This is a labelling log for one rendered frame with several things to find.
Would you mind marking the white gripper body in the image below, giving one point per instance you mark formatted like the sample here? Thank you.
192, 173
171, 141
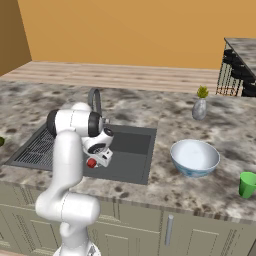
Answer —
104, 158

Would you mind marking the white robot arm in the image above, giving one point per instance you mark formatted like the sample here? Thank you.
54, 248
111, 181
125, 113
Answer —
66, 166

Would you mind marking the red bell pepper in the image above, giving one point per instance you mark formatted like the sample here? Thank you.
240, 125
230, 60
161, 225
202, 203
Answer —
91, 163

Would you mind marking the dark grey sink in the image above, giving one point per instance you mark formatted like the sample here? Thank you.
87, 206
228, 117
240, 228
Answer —
133, 156

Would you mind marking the white bowl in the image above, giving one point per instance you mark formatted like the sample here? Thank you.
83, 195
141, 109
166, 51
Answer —
195, 156

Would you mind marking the green cup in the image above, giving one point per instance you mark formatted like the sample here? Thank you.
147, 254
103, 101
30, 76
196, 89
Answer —
248, 185

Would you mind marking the speckled stone counter island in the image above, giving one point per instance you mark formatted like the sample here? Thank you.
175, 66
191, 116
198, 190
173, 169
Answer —
245, 50

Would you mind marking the pale green cupboard door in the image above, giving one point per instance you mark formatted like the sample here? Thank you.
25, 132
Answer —
20, 226
213, 236
130, 233

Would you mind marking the dark green round object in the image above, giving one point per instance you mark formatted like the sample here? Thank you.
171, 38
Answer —
1, 141

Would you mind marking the grey vase with plant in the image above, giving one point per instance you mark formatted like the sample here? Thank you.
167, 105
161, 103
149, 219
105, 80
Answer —
199, 108

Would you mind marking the black bar stool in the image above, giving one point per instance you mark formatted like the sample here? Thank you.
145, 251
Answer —
250, 89
237, 64
229, 53
244, 76

